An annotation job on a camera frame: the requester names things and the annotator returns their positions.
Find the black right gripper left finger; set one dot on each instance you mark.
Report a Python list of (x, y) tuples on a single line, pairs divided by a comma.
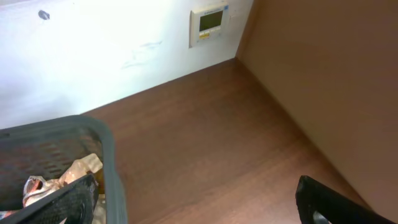
[(74, 204)]

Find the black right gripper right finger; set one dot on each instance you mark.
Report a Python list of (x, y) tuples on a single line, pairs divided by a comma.
[(317, 203)]

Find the beige snack bag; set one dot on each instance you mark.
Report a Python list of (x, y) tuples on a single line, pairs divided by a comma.
[(36, 187)]

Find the grey plastic basket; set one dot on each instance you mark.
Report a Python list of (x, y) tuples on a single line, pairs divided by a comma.
[(48, 148)]

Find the white wall thermostat panel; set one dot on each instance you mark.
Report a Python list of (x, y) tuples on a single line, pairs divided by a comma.
[(208, 23)]

